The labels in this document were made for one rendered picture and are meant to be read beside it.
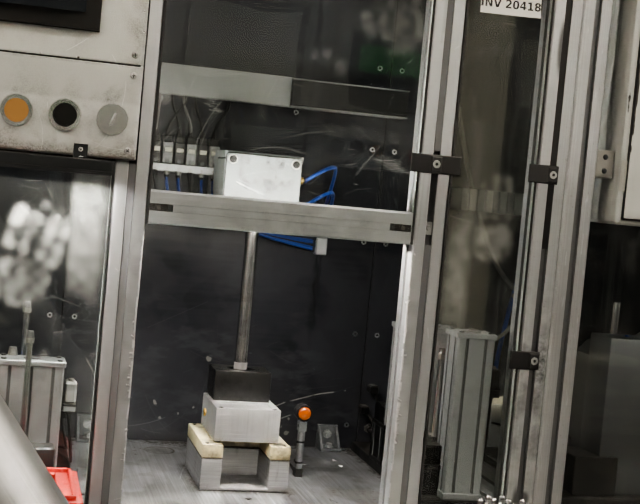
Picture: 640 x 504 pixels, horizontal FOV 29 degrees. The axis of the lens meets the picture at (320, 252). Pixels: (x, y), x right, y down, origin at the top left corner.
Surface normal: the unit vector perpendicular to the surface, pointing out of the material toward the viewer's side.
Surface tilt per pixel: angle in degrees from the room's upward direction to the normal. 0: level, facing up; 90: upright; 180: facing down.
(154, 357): 90
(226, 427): 90
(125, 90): 90
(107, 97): 90
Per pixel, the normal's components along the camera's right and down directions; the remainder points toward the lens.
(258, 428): 0.24, 0.07
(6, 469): 0.76, -0.29
